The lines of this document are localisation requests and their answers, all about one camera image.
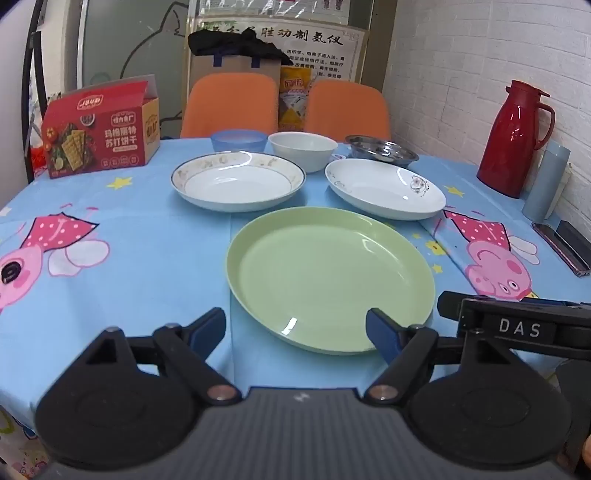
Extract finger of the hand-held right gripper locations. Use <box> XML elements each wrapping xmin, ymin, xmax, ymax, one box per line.
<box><xmin>437</xmin><ymin>291</ymin><xmax>465</xmax><ymax>322</ymax></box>

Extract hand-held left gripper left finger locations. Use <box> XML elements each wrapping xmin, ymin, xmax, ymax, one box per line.
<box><xmin>87</xmin><ymin>307</ymin><xmax>243</xmax><ymax>408</ymax></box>

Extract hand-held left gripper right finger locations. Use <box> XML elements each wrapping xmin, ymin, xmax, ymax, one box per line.
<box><xmin>364</xmin><ymin>308</ymin><xmax>519</xmax><ymax>408</ymax></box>

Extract green plate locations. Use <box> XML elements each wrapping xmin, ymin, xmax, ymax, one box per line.
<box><xmin>225</xmin><ymin>206</ymin><xmax>436</xmax><ymax>356</ymax></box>

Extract white bowl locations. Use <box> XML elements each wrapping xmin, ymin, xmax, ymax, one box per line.
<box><xmin>268</xmin><ymin>131</ymin><xmax>339</xmax><ymax>174</ymax></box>

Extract black flat case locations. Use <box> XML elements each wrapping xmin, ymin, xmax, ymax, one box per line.
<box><xmin>531</xmin><ymin>222</ymin><xmax>591</xmax><ymax>278</ymax></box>

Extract blue cartoon printed tablecloth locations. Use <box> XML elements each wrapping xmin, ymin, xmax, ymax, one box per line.
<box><xmin>0</xmin><ymin>136</ymin><xmax>591</xmax><ymax>480</ymax></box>

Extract black box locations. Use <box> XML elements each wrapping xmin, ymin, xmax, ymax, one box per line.
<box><xmin>556</xmin><ymin>220</ymin><xmax>591</xmax><ymax>259</ymax></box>

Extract white plate with flower print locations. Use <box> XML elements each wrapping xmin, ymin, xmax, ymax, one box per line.
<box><xmin>324</xmin><ymin>158</ymin><xmax>447</xmax><ymax>221</ymax></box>

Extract grey tumbler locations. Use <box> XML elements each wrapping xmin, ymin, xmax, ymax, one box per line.
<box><xmin>522</xmin><ymin>140</ymin><xmax>572</xmax><ymax>222</ymax></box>

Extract white plate with gold rim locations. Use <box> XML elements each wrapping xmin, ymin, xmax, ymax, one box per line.
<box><xmin>171</xmin><ymin>151</ymin><xmax>307</xmax><ymax>213</ymax></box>

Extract stainless steel bowl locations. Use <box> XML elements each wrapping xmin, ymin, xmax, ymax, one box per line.
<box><xmin>345</xmin><ymin>135</ymin><xmax>419</xmax><ymax>168</ymax></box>

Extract red thermos jug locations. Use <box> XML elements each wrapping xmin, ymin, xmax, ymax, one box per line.
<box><xmin>476</xmin><ymin>80</ymin><xmax>556</xmax><ymax>199</ymax></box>

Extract blue bowl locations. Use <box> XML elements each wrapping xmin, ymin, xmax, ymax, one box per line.
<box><xmin>211</xmin><ymin>130</ymin><xmax>268</xmax><ymax>154</ymax></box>

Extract red cracker box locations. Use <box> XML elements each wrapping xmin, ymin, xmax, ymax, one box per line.
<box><xmin>41</xmin><ymin>76</ymin><xmax>161</xmax><ymax>180</ymax></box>

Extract orange chair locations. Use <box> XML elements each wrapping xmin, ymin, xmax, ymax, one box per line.
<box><xmin>180</xmin><ymin>72</ymin><xmax>280</xmax><ymax>139</ymax></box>
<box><xmin>302</xmin><ymin>80</ymin><xmax>392</xmax><ymax>143</ymax></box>

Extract yellow packet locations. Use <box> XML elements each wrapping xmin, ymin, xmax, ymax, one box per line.
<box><xmin>278</xmin><ymin>66</ymin><xmax>319</xmax><ymax>131</ymax></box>

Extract black cloth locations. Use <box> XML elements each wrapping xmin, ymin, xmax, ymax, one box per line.
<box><xmin>188</xmin><ymin>28</ymin><xmax>293</xmax><ymax>66</ymax></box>

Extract black metal pole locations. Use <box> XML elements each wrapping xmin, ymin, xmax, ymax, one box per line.
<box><xmin>24</xmin><ymin>0</ymin><xmax>52</xmax><ymax>183</ymax></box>

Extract frosted glass partition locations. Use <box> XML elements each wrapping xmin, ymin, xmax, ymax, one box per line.
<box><xmin>76</xmin><ymin>0</ymin><xmax>195</xmax><ymax>139</ymax></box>

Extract brown paper bag blue handles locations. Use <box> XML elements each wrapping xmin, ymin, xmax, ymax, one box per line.
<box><xmin>187</xmin><ymin>53</ymin><xmax>282</xmax><ymax>109</ymax></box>

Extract wall poster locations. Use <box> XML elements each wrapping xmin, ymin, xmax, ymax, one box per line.
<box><xmin>194</xmin><ymin>16</ymin><xmax>370</xmax><ymax>86</ymax></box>

